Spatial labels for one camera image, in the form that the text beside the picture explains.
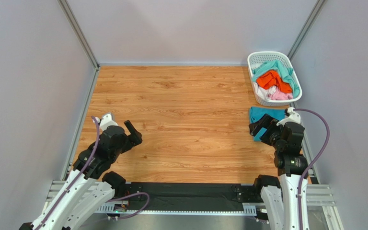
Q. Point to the white t shirt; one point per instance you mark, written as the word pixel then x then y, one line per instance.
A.
pixel 265 94

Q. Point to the orange t shirt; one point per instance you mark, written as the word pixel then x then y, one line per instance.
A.
pixel 272 78

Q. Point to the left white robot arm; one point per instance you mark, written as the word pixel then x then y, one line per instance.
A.
pixel 90 183

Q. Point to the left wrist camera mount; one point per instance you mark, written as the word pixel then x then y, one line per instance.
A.
pixel 106 121

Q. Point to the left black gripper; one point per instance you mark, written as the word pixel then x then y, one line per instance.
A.
pixel 134 139

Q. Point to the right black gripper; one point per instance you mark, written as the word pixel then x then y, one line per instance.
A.
pixel 265 130

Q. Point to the teal green t shirt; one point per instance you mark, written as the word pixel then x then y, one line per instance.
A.
pixel 286 74

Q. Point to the pink t shirt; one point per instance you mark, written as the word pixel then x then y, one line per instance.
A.
pixel 275 94

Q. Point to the folded blue t shirt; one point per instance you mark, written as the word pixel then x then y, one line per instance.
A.
pixel 255 113

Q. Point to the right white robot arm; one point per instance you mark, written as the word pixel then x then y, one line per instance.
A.
pixel 284 196

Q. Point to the white plastic laundry basket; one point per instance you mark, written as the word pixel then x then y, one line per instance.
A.
pixel 263 61

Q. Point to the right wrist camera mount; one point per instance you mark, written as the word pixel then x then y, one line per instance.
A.
pixel 290 116

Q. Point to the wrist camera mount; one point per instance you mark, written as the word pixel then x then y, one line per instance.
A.
pixel 290 116
pixel 106 121

